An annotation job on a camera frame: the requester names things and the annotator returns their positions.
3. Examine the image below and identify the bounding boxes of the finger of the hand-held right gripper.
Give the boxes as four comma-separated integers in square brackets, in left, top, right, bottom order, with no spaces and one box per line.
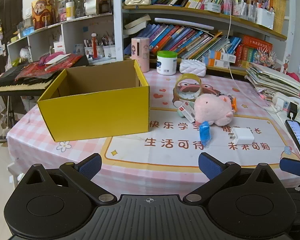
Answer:
[279,157,300,178]

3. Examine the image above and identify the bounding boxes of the white ribbon rolls holder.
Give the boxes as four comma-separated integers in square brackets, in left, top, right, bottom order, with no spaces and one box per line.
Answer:
[84,0,101,16]

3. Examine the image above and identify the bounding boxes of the row of leaning thick books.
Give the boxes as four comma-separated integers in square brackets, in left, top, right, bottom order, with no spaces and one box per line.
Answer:
[124,22,242,60]

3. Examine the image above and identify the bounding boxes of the white charger plug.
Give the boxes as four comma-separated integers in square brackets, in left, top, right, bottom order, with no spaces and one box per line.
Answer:
[230,127,255,144]

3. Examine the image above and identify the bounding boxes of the orange and white cartons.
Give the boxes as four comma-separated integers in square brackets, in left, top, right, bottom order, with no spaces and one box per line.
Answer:
[202,50,237,68]

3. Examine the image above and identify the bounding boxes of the small white red-label box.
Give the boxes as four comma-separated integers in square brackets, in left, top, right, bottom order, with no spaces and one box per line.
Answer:
[177,101,197,123]

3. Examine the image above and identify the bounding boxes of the white cable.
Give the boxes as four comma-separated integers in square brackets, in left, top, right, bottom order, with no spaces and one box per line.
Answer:
[224,0,273,108]

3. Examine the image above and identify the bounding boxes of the white jar green lid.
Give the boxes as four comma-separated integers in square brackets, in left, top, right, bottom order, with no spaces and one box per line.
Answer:
[156,51,178,75]

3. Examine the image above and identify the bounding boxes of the blue packet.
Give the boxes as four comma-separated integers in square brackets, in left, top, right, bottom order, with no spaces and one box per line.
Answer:
[199,121,212,148]

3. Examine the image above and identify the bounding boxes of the pile of red packets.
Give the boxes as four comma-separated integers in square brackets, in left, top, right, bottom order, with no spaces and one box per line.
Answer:
[15,52,83,82]

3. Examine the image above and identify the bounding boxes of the white power strip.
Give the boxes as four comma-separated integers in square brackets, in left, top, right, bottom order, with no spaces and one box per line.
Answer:
[272,92,300,117]

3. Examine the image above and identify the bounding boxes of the white bottle yellow label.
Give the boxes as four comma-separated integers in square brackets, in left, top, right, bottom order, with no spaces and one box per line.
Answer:
[66,1,75,21]

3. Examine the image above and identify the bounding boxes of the pink plush toy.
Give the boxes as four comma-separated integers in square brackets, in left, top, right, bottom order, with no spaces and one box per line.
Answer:
[194,94,235,126]

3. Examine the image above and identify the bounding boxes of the red boxed book set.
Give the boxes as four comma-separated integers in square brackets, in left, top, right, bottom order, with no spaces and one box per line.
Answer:
[236,35,273,68]

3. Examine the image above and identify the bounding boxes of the yellow cardboard box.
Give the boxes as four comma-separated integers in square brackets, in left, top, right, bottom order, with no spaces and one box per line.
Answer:
[37,59,150,142]

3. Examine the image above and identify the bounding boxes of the pastel spray bottle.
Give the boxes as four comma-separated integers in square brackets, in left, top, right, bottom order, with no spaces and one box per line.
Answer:
[223,0,233,15]

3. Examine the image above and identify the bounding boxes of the stack of papers and booklets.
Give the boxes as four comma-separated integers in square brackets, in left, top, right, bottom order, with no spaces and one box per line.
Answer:
[244,62,300,100]

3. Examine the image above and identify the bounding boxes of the pink cylinder container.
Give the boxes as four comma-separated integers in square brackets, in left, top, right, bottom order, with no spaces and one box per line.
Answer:
[131,37,150,73]

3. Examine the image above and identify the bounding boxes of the white desk organizer with pens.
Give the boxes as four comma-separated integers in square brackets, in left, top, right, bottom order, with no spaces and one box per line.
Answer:
[231,0,275,30]

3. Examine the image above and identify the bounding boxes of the white shelf unit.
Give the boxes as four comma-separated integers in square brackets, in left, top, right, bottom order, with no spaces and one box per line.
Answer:
[6,12,115,64]

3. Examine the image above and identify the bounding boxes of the black piano keyboard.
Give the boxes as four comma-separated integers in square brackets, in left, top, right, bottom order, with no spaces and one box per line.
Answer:
[0,62,62,97]

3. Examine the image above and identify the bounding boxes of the wooden bookshelf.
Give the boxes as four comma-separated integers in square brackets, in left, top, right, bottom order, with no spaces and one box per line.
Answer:
[114,0,290,76]

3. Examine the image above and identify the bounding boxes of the white quilted pouch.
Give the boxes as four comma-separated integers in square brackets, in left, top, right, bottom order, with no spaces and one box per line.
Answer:
[179,59,207,77]

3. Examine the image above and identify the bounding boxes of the clear tape roll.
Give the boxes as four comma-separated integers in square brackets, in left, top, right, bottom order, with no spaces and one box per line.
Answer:
[174,74,202,101]

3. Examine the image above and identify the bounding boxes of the smartphone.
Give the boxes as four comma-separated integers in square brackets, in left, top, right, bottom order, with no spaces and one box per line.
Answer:
[285,119,300,158]

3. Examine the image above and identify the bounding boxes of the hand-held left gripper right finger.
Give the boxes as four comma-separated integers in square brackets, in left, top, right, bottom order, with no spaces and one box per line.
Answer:
[182,152,278,204]

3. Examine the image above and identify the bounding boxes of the pink bead crown ornament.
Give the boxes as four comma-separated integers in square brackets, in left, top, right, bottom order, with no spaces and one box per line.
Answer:
[253,49,277,68]

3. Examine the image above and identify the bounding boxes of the pink checked tablecloth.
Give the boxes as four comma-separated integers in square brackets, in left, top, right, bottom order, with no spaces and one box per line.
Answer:
[6,67,300,189]

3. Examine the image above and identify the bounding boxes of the group of white pen holders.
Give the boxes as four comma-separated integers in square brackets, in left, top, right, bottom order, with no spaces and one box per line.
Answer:
[83,32,115,61]

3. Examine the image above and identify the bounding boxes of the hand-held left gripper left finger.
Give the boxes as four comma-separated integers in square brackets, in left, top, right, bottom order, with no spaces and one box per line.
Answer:
[25,153,117,205]

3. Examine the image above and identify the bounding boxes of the fortune god paper figure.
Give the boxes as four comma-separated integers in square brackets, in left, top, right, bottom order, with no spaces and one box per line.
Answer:
[31,0,57,30]

